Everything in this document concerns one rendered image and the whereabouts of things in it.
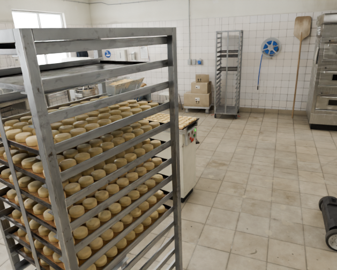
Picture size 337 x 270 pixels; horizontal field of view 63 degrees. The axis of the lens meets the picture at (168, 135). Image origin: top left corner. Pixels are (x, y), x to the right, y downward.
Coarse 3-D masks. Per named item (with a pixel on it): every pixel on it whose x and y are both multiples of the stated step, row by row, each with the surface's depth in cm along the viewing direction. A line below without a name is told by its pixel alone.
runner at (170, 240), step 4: (172, 236) 143; (168, 240) 145; (172, 240) 144; (164, 244) 138; (168, 244) 141; (160, 248) 140; (164, 248) 138; (156, 252) 137; (160, 252) 136; (152, 256) 135; (156, 256) 133; (148, 260) 132; (152, 260) 131; (144, 264) 130; (148, 264) 128; (140, 268) 128; (144, 268) 126
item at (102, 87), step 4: (96, 52) 136; (100, 52) 137; (96, 56) 137; (100, 56) 137; (100, 84) 141; (104, 84) 143; (100, 88) 142; (104, 88) 143; (100, 92) 143; (104, 92) 144; (124, 264) 183
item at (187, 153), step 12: (168, 132) 284; (180, 144) 281; (192, 144) 303; (168, 156) 293; (180, 156) 286; (192, 156) 308; (168, 168) 299; (180, 168) 291; (192, 168) 312; (192, 180) 317
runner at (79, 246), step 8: (160, 184) 125; (152, 192) 121; (136, 200) 112; (144, 200) 117; (128, 208) 109; (120, 216) 105; (104, 224) 99; (112, 224) 102; (96, 232) 96; (88, 240) 94; (80, 248) 91
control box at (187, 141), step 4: (192, 128) 293; (196, 128) 298; (188, 132) 281; (196, 132) 300; (188, 136) 282; (192, 136) 292; (196, 136) 301; (188, 140) 283; (192, 140) 293; (188, 144) 285
